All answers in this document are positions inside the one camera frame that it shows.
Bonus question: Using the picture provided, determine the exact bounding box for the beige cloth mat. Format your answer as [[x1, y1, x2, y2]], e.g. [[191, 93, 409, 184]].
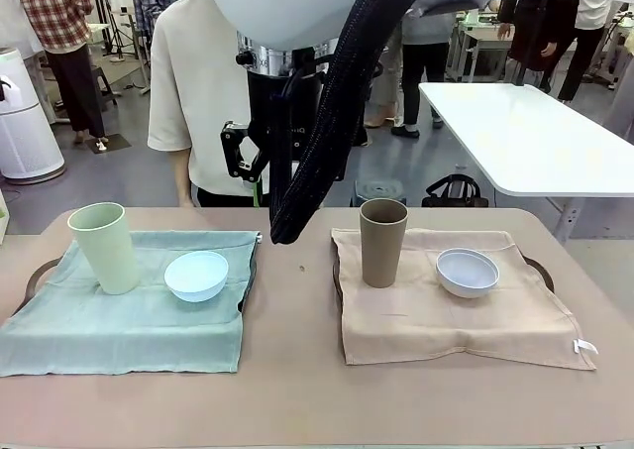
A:
[[330, 227, 599, 372]]

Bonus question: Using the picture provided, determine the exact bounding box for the black stool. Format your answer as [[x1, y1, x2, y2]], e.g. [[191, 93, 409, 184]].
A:
[[84, 63, 123, 107]]

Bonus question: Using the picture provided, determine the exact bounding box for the black tripod stand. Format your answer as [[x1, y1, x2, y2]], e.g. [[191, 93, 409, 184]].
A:
[[101, 0, 150, 96]]

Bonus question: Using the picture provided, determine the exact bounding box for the teal cloth mat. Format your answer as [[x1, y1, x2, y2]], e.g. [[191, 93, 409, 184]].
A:
[[0, 229, 263, 377]]

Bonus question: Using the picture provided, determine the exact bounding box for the person's right forearm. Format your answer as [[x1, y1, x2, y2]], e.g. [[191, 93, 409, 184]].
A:
[[166, 149, 195, 208]]

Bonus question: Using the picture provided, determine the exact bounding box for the person in beige trousers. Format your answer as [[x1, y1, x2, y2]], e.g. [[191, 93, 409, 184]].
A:
[[365, 22, 405, 129]]

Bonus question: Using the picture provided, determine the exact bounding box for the light blue bowl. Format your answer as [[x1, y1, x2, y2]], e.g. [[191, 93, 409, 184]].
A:
[[163, 250, 230, 303]]

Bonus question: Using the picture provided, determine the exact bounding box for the black bag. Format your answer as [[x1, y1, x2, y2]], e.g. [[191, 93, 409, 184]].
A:
[[421, 173, 490, 208]]

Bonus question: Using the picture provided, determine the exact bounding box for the dark brown handled tray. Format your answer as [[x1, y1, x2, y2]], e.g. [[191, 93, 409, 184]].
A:
[[331, 254, 556, 316], [13, 230, 260, 316]]

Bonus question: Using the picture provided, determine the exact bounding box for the grey plastic stool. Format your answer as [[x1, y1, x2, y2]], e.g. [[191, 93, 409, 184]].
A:
[[350, 178, 408, 208]]

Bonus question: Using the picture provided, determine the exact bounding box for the person in grey top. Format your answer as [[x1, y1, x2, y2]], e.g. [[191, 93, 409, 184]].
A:
[[390, 7, 457, 139]]

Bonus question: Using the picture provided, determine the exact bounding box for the person in light top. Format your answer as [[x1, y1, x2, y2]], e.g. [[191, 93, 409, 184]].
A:
[[147, 0, 278, 208]]

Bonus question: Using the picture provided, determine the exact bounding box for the grey workbench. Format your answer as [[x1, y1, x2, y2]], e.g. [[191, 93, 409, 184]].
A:
[[445, 12, 516, 83]]

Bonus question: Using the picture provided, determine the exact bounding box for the person in white shirt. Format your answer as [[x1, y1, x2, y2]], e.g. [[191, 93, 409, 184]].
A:
[[557, 0, 619, 104]]

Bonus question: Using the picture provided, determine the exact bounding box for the white table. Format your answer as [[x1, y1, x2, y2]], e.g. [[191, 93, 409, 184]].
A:
[[418, 81, 634, 245]]

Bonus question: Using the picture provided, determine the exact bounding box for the person in white coat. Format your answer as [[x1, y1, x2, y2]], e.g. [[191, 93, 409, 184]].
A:
[[0, 0, 46, 54]]

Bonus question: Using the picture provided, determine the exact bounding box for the white bowl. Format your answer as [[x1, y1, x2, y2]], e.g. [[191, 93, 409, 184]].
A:
[[435, 248, 500, 299]]

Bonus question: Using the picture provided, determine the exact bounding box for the person in black coat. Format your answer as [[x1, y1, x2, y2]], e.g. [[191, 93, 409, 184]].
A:
[[497, 0, 581, 93]]

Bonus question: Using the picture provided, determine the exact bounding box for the tall light green cup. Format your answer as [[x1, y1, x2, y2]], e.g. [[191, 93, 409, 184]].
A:
[[66, 201, 141, 295]]

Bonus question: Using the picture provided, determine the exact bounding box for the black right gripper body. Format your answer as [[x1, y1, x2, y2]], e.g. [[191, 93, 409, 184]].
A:
[[246, 70, 332, 166]]

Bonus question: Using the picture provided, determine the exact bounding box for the person in red plaid shirt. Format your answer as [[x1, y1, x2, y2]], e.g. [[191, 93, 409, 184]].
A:
[[10, 0, 109, 147]]

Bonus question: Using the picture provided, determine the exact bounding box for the black corrugated cable sleeve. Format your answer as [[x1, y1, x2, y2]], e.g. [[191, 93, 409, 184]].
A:
[[268, 0, 415, 246]]

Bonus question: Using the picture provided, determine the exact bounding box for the black floor base plate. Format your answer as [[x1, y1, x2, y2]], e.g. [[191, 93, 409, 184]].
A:
[[86, 134, 133, 153]]

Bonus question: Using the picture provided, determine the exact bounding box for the white air purifier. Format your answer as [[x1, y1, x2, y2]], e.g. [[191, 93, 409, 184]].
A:
[[0, 46, 67, 180]]

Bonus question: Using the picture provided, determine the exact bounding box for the tall brown cup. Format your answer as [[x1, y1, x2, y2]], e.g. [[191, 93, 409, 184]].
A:
[[359, 198, 409, 289]]

